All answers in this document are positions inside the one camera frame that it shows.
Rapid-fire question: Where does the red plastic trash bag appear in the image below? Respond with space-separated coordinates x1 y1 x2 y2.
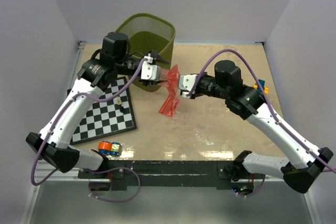
159 64 180 117

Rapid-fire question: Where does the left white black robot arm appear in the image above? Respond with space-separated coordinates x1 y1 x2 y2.
26 32 170 178

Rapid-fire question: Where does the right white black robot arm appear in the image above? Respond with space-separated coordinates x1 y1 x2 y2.
191 60 333 194

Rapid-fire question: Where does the olive green mesh trash bin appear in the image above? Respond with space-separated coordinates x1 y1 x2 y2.
115 13 175 77

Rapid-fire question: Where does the cream chess piece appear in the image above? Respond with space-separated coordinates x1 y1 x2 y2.
115 97 122 105

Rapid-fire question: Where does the black white chessboard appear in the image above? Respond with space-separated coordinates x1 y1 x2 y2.
70 90 137 145

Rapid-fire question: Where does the orange blue toy car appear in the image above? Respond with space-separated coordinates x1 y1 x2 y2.
98 141 122 156

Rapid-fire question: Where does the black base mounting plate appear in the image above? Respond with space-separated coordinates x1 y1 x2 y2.
78 160 263 191

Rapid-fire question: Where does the colourful toy block stack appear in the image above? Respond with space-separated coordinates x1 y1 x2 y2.
253 79 269 95

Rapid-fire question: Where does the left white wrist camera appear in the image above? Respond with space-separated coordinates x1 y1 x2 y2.
140 56 161 81

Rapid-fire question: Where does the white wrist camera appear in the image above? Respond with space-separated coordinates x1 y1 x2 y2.
177 74 202 99
140 56 161 81

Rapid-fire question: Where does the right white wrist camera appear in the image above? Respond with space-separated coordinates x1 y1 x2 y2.
177 74 202 99

